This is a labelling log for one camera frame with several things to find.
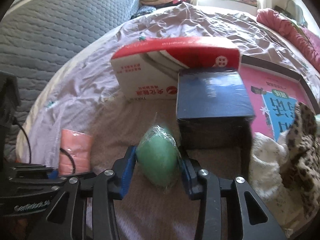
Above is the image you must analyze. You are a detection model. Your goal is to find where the lilac printed duvet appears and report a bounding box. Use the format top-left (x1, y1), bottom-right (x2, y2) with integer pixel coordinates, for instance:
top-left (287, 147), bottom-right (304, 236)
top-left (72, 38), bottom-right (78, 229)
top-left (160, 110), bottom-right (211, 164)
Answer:
top-left (16, 2), bottom-right (320, 240)

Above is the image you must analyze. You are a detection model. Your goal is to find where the red and white box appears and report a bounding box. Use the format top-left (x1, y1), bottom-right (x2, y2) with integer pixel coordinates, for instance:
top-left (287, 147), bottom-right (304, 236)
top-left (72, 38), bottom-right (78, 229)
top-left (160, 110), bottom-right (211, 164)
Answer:
top-left (110, 36), bottom-right (242, 102)

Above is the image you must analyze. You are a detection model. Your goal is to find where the pink comforter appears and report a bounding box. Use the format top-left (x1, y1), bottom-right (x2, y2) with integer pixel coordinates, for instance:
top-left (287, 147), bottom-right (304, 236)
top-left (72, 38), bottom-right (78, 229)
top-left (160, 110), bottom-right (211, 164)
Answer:
top-left (256, 8), bottom-right (320, 65)

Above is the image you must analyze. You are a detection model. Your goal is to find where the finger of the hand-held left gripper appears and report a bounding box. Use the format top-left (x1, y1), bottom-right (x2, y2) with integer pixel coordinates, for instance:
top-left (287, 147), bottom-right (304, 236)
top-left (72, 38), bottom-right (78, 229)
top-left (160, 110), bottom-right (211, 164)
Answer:
top-left (9, 164), bottom-right (58, 178)
top-left (9, 177), bottom-right (68, 196)

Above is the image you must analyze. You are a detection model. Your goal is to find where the leopard print cloth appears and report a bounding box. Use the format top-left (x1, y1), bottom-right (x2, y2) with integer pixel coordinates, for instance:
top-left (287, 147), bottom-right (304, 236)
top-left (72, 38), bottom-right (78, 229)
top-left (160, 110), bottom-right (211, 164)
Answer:
top-left (280, 102), bottom-right (320, 218)

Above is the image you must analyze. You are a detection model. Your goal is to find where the dark blue box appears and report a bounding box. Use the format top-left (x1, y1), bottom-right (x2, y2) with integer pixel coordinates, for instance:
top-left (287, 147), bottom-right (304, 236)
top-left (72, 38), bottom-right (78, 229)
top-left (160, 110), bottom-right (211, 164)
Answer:
top-left (175, 67), bottom-right (257, 153)

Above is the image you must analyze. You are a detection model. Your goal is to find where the black cable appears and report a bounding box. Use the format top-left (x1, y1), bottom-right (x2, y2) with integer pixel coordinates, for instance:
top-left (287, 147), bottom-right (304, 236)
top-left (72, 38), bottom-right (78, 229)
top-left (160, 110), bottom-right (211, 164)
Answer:
top-left (11, 116), bottom-right (32, 165)

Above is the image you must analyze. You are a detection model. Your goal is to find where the pink book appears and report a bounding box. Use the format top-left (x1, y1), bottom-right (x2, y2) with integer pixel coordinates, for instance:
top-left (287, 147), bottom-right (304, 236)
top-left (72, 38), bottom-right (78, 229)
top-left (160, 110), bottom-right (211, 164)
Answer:
top-left (239, 54), bottom-right (320, 140)
top-left (241, 65), bottom-right (315, 143)

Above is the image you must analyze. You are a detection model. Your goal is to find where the white floral cloth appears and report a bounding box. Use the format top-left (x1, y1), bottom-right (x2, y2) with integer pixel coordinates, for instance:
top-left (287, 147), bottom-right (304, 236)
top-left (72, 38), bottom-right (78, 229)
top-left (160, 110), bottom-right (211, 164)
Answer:
top-left (249, 132), bottom-right (308, 233)

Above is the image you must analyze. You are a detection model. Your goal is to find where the black hair tie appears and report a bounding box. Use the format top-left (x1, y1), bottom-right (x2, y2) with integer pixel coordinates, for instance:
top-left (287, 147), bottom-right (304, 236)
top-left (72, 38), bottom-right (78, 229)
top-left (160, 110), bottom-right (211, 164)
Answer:
top-left (59, 147), bottom-right (77, 174)

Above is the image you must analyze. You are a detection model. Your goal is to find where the green ball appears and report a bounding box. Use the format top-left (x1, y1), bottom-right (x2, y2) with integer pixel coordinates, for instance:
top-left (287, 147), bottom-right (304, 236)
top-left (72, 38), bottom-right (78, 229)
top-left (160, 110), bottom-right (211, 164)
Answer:
top-left (136, 125), bottom-right (178, 188)

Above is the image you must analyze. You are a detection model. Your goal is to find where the pink cloth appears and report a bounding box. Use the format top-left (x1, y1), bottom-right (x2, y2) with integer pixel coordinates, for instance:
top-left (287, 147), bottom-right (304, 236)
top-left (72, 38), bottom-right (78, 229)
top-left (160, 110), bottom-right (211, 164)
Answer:
top-left (59, 129), bottom-right (93, 177)

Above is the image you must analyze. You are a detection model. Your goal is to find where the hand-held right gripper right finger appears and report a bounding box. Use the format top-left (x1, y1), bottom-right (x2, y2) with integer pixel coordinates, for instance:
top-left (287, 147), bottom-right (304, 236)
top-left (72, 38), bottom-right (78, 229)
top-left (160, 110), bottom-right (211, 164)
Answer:
top-left (178, 150), bottom-right (288, 240)

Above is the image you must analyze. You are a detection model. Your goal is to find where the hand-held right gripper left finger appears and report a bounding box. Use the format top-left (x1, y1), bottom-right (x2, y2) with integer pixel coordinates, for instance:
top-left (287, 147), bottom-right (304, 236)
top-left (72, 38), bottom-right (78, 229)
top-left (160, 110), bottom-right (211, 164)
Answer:
top-left (32, 145), bottom-right (138, 240)

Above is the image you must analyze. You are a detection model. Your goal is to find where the dark patterned pillow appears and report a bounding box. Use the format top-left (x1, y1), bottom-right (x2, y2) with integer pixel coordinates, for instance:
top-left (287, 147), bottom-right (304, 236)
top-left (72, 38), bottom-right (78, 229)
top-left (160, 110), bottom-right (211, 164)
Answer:
top-left (130, 4), bottom-right (157, 19)

